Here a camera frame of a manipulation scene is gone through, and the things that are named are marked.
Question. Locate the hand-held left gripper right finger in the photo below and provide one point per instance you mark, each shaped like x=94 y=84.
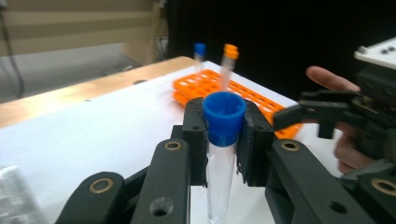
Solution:
x=253 y=146

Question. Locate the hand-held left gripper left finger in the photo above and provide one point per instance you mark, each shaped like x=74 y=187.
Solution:
x=194 y=140

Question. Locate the blue-capped clear tube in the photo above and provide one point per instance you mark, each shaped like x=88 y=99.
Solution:
x=200 y=49
x=224 y=118

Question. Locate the orange plastic tube rack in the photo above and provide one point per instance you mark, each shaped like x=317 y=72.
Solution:
x=211 y=84

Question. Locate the orange-capped clear tube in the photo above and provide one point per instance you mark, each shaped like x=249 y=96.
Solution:
x=231 y=54

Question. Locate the silver metal tube rack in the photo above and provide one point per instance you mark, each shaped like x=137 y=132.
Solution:
x=15 y=196

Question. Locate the black curtain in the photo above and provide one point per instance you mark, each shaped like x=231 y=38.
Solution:
x=280 y=37

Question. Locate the white board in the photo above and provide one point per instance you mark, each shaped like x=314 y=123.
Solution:
x=93 y=133

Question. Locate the wooden table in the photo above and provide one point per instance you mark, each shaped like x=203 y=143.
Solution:
x=62 y=96

